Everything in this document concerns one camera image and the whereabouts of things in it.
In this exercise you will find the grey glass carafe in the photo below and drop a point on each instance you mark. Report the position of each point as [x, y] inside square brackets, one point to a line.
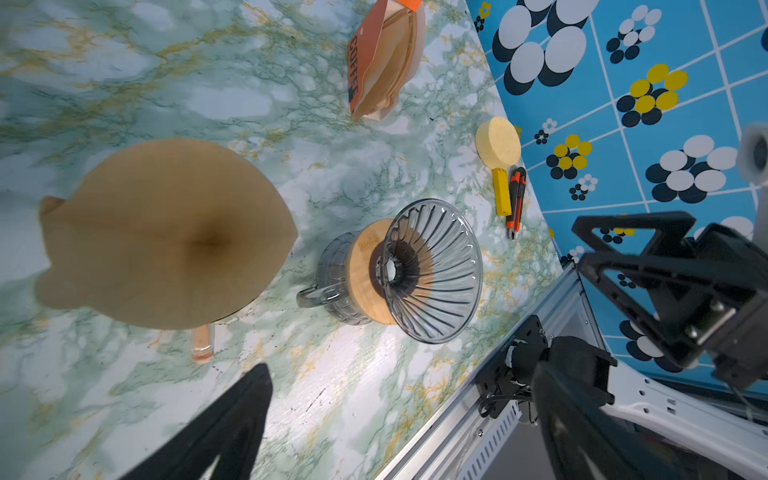
[331, 289]

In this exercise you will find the yellow rectangular block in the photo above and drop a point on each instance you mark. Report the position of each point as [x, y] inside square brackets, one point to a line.
[501, 192]

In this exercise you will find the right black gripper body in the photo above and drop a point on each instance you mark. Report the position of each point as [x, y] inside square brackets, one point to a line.
[731, 326]

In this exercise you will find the aluminium front rail frame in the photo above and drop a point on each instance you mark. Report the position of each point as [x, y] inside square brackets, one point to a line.
[458, 442]

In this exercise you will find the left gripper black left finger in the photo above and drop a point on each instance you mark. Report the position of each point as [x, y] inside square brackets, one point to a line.
[225, 437]

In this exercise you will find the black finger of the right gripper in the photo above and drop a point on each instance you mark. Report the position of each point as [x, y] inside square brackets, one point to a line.
[665, 234]

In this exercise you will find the brown paper coffee filter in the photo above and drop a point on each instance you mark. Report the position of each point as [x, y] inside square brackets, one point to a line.
[167, 234]

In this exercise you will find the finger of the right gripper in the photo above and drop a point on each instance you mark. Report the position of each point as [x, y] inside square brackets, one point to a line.
[669, 300]

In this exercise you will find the red black small tool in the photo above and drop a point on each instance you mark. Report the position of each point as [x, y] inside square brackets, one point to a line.
[517, 189]

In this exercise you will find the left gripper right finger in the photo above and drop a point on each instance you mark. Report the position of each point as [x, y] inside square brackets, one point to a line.
[581, 441]

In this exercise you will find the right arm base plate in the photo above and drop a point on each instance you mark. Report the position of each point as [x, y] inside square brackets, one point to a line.
[508, 374]

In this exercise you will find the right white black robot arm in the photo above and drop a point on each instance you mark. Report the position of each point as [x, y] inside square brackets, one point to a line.
[624, 394]

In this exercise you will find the grey glass dripper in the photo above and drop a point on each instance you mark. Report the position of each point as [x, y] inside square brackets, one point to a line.
[431, 271]

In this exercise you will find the amber glass carafe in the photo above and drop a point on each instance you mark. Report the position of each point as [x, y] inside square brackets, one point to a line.
[202, 343]

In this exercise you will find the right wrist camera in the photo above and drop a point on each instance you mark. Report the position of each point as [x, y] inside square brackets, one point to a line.
[752, 166]

